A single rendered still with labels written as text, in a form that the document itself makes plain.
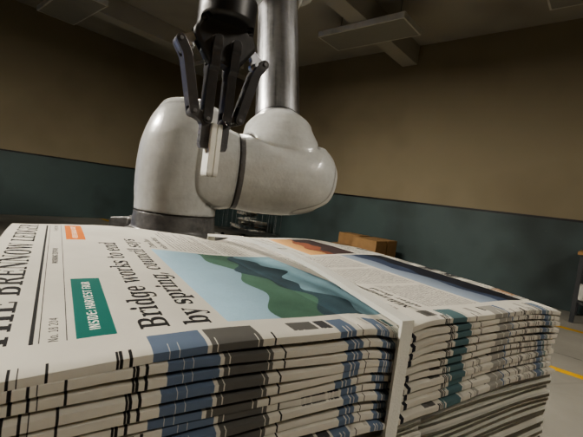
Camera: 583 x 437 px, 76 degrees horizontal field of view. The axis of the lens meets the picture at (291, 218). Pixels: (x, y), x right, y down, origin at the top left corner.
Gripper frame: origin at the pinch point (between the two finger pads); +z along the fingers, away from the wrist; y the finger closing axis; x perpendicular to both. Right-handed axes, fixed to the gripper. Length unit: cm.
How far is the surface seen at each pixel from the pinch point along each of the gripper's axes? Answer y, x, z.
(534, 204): 582, 257, -30
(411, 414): 1.8, -36.6, 15.4
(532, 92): 573, 285, -200
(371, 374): -1.5, -36.4, 12.8
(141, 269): -11.3, -26.3, 10.1
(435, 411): 4.5, -36.2, 16.1
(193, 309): -10.1, -33.5, 10.1
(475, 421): 8.9, -36.1, 17.7
